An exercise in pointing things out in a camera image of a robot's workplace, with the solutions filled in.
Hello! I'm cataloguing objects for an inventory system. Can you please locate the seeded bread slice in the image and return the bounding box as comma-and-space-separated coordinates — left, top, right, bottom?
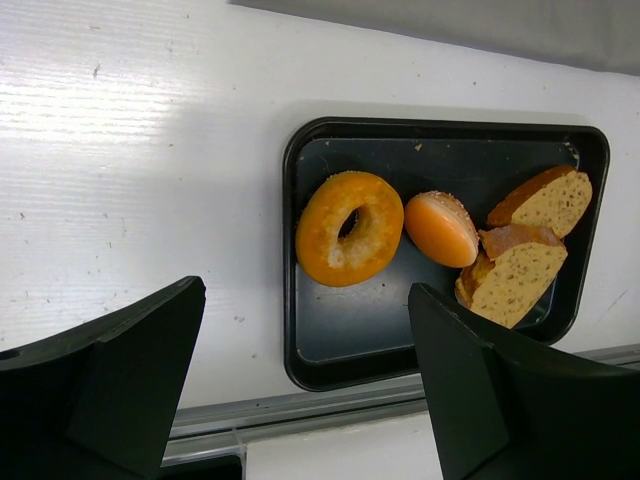
487, 165, 593, 239
454, 224, 568, 329

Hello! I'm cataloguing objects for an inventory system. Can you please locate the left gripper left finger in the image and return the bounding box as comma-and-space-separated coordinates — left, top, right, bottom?
1, 276, 206, 479

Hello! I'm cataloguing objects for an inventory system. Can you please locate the back seeded bread slice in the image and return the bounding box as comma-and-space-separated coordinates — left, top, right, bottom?
487, 165, 593, 239

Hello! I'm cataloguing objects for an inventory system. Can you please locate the front seeded bread slice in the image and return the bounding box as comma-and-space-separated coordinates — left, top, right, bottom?
454, 224, 568, 329

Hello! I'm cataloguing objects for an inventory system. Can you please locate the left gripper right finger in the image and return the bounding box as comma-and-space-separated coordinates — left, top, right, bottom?
408, 284, 639, 479

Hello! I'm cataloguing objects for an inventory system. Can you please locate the round orange bun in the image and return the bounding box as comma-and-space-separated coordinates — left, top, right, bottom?
404, 191, 479, 268

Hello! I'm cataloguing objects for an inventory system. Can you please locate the orange glazed donut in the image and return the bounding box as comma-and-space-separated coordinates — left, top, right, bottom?
295, 171, 404, 287

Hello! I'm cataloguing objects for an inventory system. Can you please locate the aluminium rail front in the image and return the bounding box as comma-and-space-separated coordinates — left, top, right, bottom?
162, 342, 640, 464

